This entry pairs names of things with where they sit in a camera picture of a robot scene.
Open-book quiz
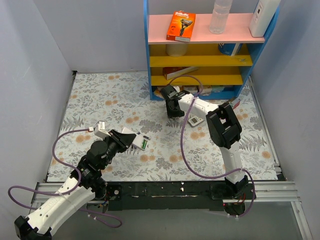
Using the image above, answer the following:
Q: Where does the white remote with display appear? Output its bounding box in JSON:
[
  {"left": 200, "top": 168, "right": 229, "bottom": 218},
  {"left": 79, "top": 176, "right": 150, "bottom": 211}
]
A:
[{"left": 121, "top": 127, "right": 150, "bottom": 151}]

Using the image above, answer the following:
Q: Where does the green battery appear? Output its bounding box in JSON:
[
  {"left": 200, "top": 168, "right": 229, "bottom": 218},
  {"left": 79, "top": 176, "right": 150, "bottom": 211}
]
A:
[{"left": 141, "top": 139, "right": 148, "bottom": 150}]

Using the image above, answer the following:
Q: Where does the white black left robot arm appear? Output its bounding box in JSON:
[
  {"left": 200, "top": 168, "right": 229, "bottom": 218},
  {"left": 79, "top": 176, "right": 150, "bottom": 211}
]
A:
[{"left": 14, "top": 127, "right": 137, "bottom": 240}]

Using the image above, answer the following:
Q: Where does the white air conditioner remote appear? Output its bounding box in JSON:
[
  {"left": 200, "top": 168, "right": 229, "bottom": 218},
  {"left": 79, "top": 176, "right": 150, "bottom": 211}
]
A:
[{"left": 188, "top": 116, "right": 204, "bottom": 128}]

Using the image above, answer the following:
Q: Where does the yellow sponge pack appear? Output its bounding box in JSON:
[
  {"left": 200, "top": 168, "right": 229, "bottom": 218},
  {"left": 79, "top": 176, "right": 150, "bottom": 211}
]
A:
[{"left": 153, "top": 89, "right": 164, "bottom": 99}]

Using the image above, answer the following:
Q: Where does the red white carton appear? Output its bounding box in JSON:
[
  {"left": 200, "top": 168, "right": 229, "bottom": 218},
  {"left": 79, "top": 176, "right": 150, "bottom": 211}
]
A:
[{"left": 162, "top": 66, "right": 199, "bottom": 80}]

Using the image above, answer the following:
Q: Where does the floral table mat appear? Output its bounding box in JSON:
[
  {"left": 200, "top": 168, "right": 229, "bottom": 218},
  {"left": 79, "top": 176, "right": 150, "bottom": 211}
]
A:
[{"left": 47, "top": 71, "right": 280, "bottom": 182}]

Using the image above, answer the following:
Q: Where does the blue shelf unit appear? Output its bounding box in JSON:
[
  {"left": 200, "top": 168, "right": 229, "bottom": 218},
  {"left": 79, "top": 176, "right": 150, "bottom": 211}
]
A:
[{"left": 143, "top": 0, "right": 280, "bottom": 101}]

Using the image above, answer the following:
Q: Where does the white cup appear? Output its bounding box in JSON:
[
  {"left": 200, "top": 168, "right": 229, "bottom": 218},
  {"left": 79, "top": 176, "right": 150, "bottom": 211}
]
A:
[{"left": 165, "top": 44, "right": 188, "bottom": 57}]

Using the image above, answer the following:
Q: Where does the red white toothpaste box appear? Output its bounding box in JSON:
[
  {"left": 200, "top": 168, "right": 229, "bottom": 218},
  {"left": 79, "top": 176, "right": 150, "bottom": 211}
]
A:
[{"left": 228, "top": 97, "right": 241, "bottom": 110}]

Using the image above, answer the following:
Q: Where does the orange razor box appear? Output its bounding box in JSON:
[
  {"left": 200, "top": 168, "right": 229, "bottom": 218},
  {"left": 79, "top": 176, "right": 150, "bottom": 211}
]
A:
[{"left": 166, "top": 11, "right": 196, "bottom": 43}]

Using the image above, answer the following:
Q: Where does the blue white can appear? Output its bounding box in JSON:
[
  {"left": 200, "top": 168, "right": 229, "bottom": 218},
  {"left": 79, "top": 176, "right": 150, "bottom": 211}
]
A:
[{"left": 218, "top": 43, "right": 243, "bottom": 56}]

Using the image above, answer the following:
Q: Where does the clear plastic bottle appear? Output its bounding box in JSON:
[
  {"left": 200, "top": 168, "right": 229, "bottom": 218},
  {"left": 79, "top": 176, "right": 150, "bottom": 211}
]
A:
[{"left": 209, "top": 0, "right": 233, "bottom": 34}]

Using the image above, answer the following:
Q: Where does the white rectangular device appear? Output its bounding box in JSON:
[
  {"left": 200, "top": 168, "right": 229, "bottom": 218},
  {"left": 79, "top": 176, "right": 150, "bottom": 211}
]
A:
[{"left": 249, "top": 0, "right": 281, "bottom": 38}]

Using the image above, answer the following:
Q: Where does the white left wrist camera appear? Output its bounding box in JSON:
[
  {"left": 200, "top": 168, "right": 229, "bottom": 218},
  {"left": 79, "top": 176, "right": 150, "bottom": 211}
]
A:
[{"left": 88, "top": 121, "right": 111, "bottom": 139}]

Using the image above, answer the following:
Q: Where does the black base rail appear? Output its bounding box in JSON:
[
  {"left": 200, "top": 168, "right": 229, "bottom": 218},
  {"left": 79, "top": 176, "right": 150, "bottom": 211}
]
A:
[{"left": 32, "top": 179, "right": 301, "bottom": 213}]

